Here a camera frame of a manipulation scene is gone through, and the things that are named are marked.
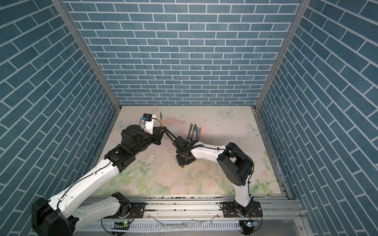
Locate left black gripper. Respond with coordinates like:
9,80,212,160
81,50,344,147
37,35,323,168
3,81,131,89
131,125,167,156

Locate green pen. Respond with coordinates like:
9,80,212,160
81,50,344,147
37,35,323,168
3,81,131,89
187,124,193,138
191,124,197,140

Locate blue pen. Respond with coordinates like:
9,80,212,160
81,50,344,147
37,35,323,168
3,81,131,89
195,127,199,141

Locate brown pen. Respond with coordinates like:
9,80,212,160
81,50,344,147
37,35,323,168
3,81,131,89
159,111,164,128

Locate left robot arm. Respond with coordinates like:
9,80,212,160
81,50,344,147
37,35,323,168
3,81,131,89
31,125,166,236

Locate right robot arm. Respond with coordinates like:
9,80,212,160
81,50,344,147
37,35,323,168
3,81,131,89
165,129,255,217

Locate floral table mat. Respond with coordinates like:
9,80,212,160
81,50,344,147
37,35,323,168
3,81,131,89
95,106,281,196

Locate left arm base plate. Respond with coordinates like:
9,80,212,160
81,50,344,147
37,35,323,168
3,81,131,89
105,202,146,219

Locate aluminium mounting rail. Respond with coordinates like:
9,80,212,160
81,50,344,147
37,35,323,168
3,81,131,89
81,196,312,236

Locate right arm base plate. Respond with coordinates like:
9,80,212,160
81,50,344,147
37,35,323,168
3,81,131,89
220,200,263,218

